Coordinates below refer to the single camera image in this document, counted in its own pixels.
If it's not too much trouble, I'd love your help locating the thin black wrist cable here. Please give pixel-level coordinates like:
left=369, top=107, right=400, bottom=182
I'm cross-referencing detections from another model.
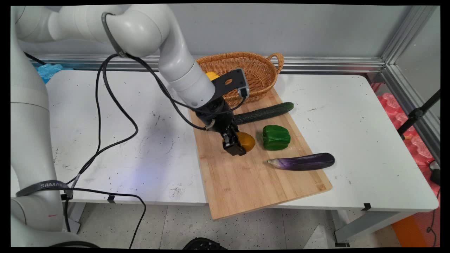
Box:
left=125, top=53, right=248, bottom=131

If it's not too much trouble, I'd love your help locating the aluminium frame rail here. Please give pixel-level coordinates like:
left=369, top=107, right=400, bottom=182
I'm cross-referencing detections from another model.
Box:
left=30, top=54, right=385, bottom=74
left=381, top=63, right=441, bottom=164

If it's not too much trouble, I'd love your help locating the orange round fruit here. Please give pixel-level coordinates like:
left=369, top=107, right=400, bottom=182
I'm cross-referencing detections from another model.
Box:
left=222, top=132, right=256, bottom=153

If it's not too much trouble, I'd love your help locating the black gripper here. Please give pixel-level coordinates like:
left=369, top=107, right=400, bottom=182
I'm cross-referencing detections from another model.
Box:
left=195, top=97, right=247, bottom=157

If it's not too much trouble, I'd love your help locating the black device on floor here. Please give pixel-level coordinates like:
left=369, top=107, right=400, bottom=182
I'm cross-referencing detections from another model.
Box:
left=430, top=160, right=441, bottom=186

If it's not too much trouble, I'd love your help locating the bamboo cutting board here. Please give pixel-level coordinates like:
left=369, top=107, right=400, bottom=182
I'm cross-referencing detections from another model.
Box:
left=188, top=87, right=333, bottom=221

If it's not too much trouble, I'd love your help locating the black round floor object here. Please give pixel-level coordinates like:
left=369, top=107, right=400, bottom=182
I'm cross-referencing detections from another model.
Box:
left=182, top=237, right=227, bottom=250

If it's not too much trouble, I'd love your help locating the woven wicker basket with handles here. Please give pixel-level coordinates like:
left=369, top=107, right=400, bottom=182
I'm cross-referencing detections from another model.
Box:
left=195, top=52, right=284, bottom=108

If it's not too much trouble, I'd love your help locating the red foam mat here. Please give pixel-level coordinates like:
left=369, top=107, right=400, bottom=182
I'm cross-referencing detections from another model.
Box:
left=371, top=83, right=441, bottom=218

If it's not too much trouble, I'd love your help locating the blue foam mat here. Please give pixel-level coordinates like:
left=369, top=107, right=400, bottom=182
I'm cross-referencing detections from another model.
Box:
left=36, top=63, right=64, bottom=84

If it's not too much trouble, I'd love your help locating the black tripod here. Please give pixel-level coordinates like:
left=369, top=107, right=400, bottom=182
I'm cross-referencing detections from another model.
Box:
left=397, top=90, right=441, bottom=141

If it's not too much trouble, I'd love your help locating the dark green cucumber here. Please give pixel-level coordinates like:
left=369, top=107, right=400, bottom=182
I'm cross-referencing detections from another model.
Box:
left=232, top=102, right=294, bottom=125

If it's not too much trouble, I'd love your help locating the black cable with white label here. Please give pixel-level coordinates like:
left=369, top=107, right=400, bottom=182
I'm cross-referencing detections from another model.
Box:
left=65, top=53, right=139, bottom=187

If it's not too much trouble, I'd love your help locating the black strap with white print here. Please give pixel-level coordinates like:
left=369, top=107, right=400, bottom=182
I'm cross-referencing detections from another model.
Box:
left=16, top=180, right=73, bottom=199

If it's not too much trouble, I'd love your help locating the grey metal table leg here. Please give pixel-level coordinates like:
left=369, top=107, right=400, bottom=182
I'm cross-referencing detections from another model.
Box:
left=334, top=210, right=419, bottom=246
left=65, top=202, right=86, bottom=234

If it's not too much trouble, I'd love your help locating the thin black rod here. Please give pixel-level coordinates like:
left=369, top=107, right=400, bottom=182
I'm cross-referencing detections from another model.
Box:
left=24, top=52, right=47, bottom=66

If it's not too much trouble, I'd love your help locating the green bell pepper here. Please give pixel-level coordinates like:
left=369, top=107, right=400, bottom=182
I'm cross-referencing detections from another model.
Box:
left=262, top=125, right=291, bottom=151

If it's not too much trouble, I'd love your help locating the thin black floor cable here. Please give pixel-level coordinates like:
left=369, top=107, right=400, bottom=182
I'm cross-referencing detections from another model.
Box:
left=426, top=190, right=441, bottom=246

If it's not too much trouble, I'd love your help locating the aluminium frame post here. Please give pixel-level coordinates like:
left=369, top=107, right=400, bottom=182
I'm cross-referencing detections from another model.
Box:
left=381, top=5, right=436, bottom=65

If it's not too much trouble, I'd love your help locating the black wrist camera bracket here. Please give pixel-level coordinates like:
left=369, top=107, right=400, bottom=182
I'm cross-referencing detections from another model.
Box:
left=211, top=69, right=249, bottom=99

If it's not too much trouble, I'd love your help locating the purple eggplant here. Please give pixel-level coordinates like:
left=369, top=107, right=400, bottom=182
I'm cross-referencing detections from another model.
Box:
left=267, top=153, right=335, bottom=171

